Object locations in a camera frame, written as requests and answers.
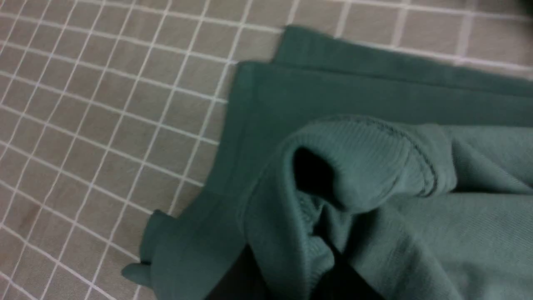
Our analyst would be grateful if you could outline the green long-sleeve top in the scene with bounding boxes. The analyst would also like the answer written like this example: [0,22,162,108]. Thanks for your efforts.
[122,25,533,300]

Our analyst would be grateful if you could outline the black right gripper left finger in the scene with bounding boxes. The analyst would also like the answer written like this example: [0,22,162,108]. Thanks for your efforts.
[206,245,267,300]

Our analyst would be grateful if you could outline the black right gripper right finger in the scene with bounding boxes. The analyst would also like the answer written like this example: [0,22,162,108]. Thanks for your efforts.
[311,244,384,300]

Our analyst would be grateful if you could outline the grey checkered tablecloth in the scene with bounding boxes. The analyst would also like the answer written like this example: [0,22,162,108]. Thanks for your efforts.
[0,0,532,300]

